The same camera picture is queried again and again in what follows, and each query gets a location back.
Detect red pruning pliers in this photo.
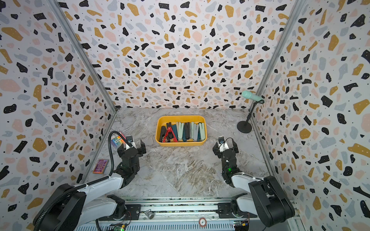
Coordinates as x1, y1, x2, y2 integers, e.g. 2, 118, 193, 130
162, 126, 178, 142

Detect yellow plastic storage box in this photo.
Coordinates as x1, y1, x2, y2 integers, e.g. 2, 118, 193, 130
155, 115, 207, 147

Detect teal pliers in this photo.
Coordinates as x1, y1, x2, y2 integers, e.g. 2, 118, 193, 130
182, 127, 187, 142
172, 124, 178, 139

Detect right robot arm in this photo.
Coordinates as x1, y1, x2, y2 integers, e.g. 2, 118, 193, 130
213, 137, 295, 227

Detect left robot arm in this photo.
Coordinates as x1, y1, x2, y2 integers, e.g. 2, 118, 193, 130
33, 142, 146, 231

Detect small pink card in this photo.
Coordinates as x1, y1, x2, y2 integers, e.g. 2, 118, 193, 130
92, 159, 109, 174

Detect black microphone stand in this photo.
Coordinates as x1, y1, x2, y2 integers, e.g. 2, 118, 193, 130
237, 99, 265, 134

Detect coloured marker pack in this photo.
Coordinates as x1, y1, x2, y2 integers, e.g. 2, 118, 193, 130
110, 133, 125, 150

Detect silver round knob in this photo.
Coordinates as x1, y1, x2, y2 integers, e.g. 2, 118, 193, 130
145, 209, 155, 219

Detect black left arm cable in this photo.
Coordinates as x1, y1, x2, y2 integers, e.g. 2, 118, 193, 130
107, 130, 132, 177

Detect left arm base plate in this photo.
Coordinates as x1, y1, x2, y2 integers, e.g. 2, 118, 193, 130
98, 204, 142, 221

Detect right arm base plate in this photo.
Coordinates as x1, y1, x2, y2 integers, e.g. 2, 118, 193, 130
216, 200, 257, 219

